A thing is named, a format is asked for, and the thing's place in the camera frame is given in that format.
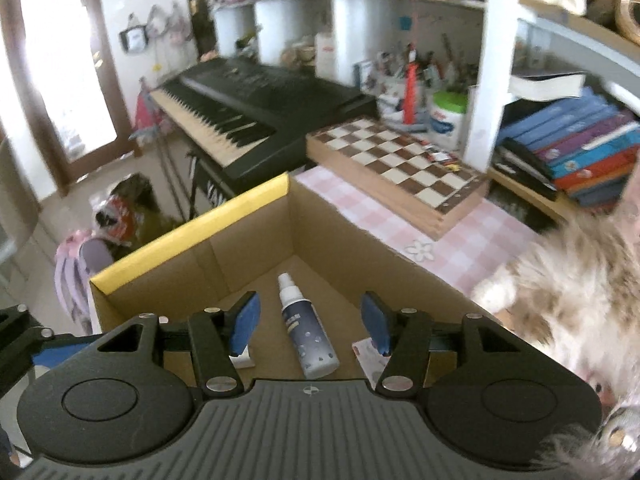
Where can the black electronic keyboard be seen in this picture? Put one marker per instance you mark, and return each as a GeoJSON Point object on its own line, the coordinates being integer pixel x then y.
{"type": "Point", "coordinates": [249, 122]}

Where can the small white charger plug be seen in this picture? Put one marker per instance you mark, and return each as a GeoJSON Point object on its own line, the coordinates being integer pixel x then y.
{"type": "Point", "coordinates": [244, 360]}

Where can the white bookshelf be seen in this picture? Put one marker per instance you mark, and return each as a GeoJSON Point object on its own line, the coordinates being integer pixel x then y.
{"type": "Point", "coordinates": [528, 71]}

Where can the red tassel ornament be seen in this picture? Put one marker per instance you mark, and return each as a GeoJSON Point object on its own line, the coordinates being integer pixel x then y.
{"type": "Point", "coordinates": [410, 92]}

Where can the white green lid jar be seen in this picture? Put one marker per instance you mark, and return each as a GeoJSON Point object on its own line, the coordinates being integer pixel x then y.
{"type": "Point", "coordinates": [446, 118]}

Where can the wooden chessboard box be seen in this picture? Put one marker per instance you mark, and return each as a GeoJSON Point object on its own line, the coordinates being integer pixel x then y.
{"type": "Point", "coordinates": [412, 178]}

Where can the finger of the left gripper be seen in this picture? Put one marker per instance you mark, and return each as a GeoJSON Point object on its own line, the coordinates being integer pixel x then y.
{"type": "Point", "coordinates": [26, 343]}

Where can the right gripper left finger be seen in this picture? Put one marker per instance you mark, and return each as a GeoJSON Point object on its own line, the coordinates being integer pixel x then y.
{"type": "Point", "coordinates": [215, 336]}

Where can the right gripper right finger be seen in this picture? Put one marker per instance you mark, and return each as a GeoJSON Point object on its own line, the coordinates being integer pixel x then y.
{"type": "Point", "coordinates": [404, 336]}

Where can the navy spray bottle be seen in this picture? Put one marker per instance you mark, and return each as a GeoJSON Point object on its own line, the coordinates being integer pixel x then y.
{"type": "Point", "coordinates": [316, 355]}

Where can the fluffy orange white cat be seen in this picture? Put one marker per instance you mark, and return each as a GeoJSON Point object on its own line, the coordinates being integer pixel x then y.
{"type": "Point", "coordinates": [573, 294]}

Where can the pink checkered tablecloth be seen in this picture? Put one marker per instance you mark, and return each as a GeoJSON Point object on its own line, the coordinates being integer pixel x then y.
{"type": "Point", "coordinates": [470, 251]}

